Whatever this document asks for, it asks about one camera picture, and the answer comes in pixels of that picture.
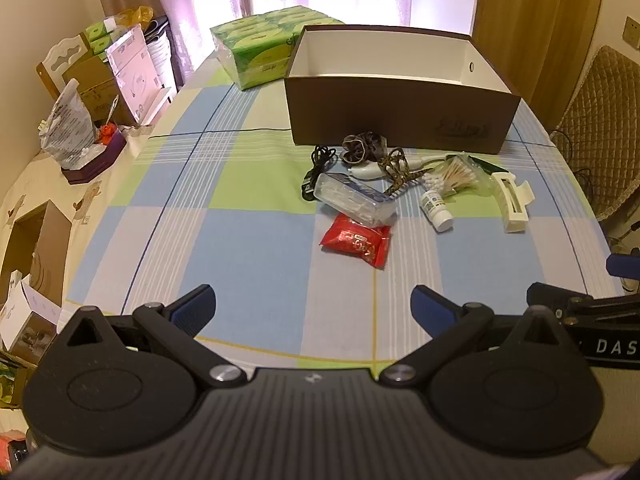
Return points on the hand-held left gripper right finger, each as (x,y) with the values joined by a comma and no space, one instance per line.
(431,306)

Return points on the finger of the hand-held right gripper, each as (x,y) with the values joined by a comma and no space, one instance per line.
(555,297)
(625,266)

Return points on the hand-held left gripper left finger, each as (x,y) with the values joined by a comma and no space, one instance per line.
(192,307)

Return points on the white pill bottle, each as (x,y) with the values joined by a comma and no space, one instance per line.
(436,207)

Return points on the red snack packet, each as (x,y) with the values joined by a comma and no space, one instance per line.
(357,240)

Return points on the cream hair claw clip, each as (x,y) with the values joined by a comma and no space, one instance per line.
(512,205)

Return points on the leopard print hair clip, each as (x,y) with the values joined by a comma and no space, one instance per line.
(407,180)

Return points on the bag of cotton swabs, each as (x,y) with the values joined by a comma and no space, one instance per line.
(455,172)

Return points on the clear plastic case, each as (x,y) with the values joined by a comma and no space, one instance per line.
(350,195)

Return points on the white toothbrush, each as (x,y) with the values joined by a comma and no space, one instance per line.
(367,171)

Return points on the brown velvet scrunchie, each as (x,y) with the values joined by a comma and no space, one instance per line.
(360,146)

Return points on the brown cardboard box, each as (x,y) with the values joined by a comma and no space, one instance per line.
(390,115)
(47,260)

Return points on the checked blue green tablecloth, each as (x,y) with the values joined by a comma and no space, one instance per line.
(250,260)

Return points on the open brown cardboard box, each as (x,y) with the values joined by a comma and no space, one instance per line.
(47,260)

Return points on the chair with quilted cushion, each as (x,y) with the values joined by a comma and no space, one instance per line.
(605,105)

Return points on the white cardboard box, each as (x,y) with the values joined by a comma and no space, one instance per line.
(25,310)

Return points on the orange toy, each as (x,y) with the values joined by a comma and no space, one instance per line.
(106,134)

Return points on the cream printed cloth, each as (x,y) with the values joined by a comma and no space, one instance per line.
(30,185)

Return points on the printed clear plastic bag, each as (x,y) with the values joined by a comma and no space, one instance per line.
(67,125)

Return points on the pink white carton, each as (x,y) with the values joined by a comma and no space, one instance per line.
(132,75)

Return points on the white plastic tub stack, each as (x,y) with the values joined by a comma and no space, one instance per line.
(160,60)

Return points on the carton with white scalloped flap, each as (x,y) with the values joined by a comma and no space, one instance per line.
(85,77)

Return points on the small green tissue pack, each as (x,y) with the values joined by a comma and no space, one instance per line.
(97,32)

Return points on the yellow plastic bag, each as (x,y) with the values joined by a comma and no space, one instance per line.
(135,15)

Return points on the beige wall socket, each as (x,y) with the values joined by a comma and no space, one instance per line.
(632,30)

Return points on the wooden wall panel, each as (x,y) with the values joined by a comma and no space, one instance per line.
(540,20)

